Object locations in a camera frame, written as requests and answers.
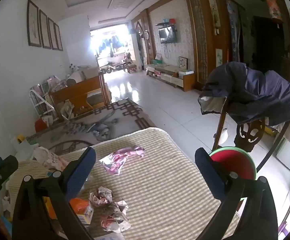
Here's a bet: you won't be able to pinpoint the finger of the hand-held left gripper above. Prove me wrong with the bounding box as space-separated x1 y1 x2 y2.
0 155 19 190

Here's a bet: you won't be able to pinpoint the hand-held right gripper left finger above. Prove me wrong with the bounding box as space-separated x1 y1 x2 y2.
12 147 97 240

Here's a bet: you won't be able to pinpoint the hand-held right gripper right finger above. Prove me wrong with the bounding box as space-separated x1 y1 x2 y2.
194 147 278 240

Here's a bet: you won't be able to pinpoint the red bin with green rim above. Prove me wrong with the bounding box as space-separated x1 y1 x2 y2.
208 147 257 204

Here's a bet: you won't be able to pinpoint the yellow snack box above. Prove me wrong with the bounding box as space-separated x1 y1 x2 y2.
43 196 95 224

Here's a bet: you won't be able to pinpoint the printed paper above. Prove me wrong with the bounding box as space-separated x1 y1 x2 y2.
89 185 114 207

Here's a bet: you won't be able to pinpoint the pink foil wrapper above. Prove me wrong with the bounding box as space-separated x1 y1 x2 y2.
99 146 145 175

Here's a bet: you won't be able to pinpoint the clear plastic wrap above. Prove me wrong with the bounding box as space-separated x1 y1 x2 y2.
101 200 130 233

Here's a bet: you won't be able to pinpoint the white plastic bag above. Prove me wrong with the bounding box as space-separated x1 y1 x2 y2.
33 147 50 167

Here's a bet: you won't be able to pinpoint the beige striped table cloth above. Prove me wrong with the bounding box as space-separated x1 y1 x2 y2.
6 127 240 240

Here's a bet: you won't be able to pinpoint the red bag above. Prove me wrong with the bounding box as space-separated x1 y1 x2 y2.
34 118 51 133

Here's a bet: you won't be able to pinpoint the dark carved wooden chair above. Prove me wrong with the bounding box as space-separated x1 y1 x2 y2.
211 99 290 178

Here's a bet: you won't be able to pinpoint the grey patterned rug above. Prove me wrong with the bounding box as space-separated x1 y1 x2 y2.
26 98 156 155

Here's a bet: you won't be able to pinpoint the metal stepladder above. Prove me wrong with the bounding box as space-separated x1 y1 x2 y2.
29 85 58 122

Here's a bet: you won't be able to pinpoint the wooden bench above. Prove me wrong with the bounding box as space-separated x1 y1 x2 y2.
49 71 112 117

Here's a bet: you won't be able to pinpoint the white cylindrical appliance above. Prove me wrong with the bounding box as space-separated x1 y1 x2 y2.
67 70 85 85

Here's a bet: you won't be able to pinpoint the navy blue jacket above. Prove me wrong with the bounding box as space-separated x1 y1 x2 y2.
198 61 290 150

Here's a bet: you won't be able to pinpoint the cardboard box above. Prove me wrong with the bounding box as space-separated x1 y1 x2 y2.
78 65 100 79

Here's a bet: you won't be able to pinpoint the wooden television stand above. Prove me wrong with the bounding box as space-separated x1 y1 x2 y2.
145 64 195 92

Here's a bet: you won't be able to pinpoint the small wooden chair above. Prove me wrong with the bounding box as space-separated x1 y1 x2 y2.
122 51 138 73

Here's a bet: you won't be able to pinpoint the hanging clothes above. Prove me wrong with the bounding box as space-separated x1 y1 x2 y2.
97 35 125 57

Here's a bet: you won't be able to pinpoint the blue door curtain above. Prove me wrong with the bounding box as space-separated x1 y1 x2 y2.
226 0 241 63

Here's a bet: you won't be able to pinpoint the hanging scroll painting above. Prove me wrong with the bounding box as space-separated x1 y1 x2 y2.
207 0 221 28

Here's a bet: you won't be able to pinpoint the red hanging ornament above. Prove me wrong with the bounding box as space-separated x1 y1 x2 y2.
265 0 284 25

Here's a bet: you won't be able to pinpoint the small wall painting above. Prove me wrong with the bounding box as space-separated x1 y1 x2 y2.
215 49 224 68

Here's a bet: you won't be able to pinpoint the wall-mounted television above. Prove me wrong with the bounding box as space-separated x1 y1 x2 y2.
158 26 178 44

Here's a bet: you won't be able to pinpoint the black wall shelf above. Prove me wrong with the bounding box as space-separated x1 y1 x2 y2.
155 21 179 32

